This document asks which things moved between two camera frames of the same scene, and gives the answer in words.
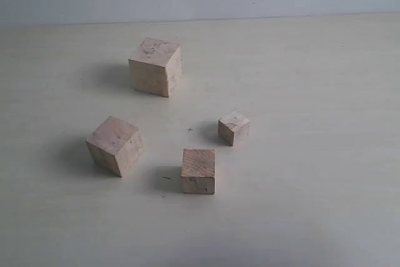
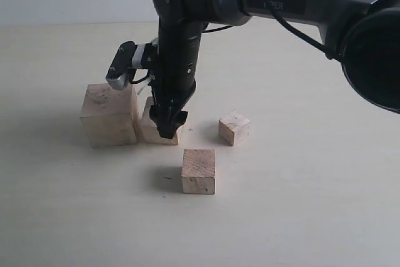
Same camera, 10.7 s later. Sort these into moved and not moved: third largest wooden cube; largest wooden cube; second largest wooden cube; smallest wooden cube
Moved: second largest wooden cube; largest wooden cube
Not moved: smallest wooden cube; third largest wooden cube
